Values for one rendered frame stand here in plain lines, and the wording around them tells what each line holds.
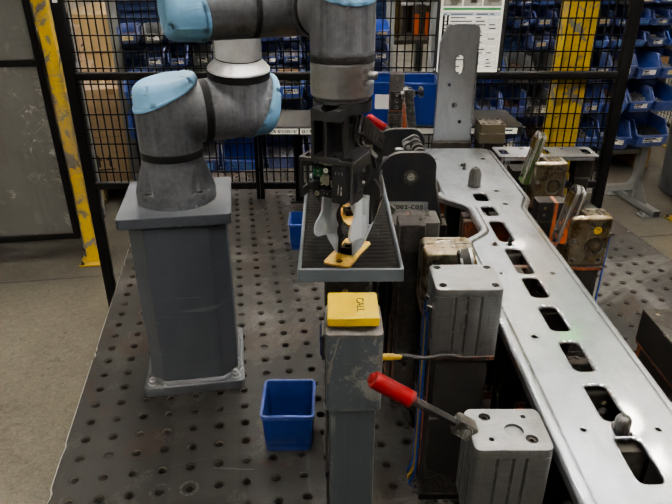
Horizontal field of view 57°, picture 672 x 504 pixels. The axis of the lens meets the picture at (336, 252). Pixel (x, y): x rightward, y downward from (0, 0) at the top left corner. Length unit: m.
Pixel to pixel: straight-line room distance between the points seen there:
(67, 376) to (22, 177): 1.20
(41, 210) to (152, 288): 2.34
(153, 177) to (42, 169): 2.30
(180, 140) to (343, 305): 0.54
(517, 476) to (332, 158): 0.41
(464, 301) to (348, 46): 0.39
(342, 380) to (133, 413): 0.67
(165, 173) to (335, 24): 0.56
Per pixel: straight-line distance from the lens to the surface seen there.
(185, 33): 0.77
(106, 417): 1.35
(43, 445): 2.44
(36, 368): 2.82
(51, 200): 3.51
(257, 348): 1.46
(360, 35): 0.71
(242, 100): 1.16
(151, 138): 1.16
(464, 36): 1.90
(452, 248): 1.06
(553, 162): 1.68
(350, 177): 0.74
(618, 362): 0.99
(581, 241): 1.38
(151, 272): 1.22
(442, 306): 0.89
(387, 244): 0.88
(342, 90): 0.72
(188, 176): 1.17
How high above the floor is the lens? 1.54
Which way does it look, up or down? 27 degrees down
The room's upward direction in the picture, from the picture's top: straight up
